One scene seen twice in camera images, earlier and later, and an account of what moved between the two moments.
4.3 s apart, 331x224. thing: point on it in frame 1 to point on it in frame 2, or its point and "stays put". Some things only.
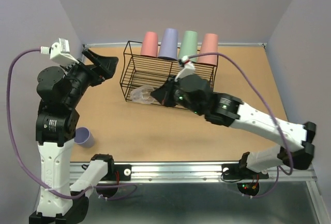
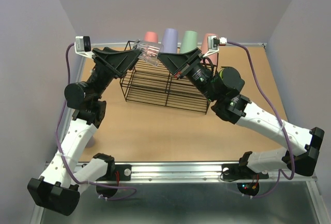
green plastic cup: (189, 46) stays put
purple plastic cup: (168, 47) stays put
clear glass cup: (142, 94) to (149, 54)
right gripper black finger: (165, 94) to (174, 61)
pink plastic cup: (209, 45) stays put
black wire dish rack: (141, 75) stays put
